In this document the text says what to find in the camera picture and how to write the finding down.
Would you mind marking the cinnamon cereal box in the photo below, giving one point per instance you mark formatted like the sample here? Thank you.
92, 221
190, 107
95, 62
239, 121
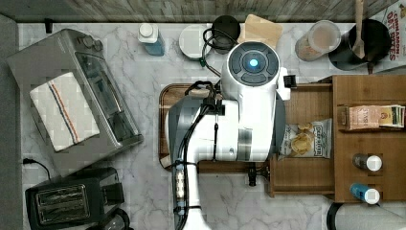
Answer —
394, 18

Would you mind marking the bag of potato chips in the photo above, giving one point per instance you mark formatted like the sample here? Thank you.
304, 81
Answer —
307, 140

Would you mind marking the clear cereal jar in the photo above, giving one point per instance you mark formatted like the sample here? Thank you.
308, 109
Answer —
322, 38

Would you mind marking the wooden organizer cabinet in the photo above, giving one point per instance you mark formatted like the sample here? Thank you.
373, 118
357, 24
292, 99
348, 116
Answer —
388, 144

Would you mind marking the wooden drawer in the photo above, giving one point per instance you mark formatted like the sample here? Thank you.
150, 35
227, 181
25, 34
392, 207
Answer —
299, 166

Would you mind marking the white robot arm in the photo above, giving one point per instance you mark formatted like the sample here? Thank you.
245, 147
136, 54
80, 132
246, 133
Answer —
251, 73

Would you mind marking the black two-slot toaster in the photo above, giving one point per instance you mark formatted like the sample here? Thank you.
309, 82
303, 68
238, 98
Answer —
83, 197

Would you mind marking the white plate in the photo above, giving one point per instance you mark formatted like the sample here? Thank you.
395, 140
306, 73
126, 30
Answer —
191, 41

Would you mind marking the tea bag packets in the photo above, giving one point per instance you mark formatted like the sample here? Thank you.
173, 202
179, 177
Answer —
375, 116

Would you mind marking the dark gray canister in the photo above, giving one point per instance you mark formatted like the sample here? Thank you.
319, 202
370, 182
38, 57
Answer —
226, 31

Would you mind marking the wooden cutting board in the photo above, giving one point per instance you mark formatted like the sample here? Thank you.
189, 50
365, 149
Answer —
230, 136

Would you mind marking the teal canister with wooden lid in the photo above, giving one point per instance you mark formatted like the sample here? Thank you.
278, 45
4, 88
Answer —
262, 30

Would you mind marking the blue spice shaker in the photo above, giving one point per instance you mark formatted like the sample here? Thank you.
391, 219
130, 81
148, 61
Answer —
365, 193

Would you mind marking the silver toaster oven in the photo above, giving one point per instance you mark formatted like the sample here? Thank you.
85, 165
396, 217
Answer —
73, 51

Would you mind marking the white striped folded towel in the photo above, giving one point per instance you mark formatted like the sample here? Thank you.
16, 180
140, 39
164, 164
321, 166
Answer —
64, 111

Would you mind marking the wooden spoon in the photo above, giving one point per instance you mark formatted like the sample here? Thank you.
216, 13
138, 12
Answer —
358, 46

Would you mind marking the gray spice shaker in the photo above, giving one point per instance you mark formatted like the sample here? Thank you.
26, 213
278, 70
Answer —
363, 161

